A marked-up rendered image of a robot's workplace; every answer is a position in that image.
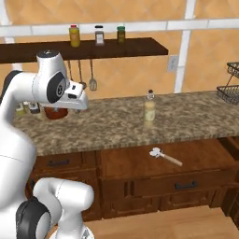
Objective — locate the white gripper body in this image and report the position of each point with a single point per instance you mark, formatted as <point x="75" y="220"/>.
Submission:
<point x="76" y="100"/>

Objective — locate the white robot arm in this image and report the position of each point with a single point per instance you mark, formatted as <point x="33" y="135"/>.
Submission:
<point x="18" y="155"/>

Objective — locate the small brown drawer front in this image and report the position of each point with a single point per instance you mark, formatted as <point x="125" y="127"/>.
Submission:
<point x="74" y="160"/>

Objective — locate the open brown wooden drawer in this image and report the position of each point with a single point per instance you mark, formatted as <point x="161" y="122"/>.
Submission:
<point x="199" y="158"/>

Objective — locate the hanging slotted metal spatula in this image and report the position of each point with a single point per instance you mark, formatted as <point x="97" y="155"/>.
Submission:
<point x="92" y="82"/>

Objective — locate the red round pot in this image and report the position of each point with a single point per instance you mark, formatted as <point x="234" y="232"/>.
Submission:
<point x="56" y="113"/>

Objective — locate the hanging metal ladle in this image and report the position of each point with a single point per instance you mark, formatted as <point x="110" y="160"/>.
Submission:
<point x="81" y="74"/>

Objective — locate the small dark jar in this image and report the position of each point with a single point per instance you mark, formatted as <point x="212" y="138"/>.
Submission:
<point x="34" y="107"/>

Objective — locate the small yellow jar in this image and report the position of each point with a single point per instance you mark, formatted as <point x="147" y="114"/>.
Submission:
<point x="20" y="109"/>

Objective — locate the yellow bottle with red cap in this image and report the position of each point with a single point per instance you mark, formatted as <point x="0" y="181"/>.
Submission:
<point x="74" y="37"/>

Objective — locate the clear spice jar black lid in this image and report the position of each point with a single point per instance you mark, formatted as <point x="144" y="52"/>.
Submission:
<point x="99" y="36"/>

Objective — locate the pale yellow bottle black cap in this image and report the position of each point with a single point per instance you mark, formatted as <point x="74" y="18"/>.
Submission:
<point x="149" y="109"/>

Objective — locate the brown cupboard door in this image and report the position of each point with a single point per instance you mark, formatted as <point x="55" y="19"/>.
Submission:
<point x="90" y="177"/>

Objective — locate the brown jar with green lid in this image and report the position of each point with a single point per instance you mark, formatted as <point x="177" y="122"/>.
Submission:
<point x="121" y="35"/>

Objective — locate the brown lower cabinet front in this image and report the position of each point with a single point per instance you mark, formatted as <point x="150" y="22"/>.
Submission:
<point x="133" y="207"/>

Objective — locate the brown side cabinet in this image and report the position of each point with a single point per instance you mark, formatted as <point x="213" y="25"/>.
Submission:
<point x="231" y="199"/>

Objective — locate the dark wooden wall shelf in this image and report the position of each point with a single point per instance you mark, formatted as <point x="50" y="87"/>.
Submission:
<point x="93" y="49"/>

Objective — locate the white wall outlet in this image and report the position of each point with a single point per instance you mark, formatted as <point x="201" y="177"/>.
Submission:
<point x="172" y="63"/>

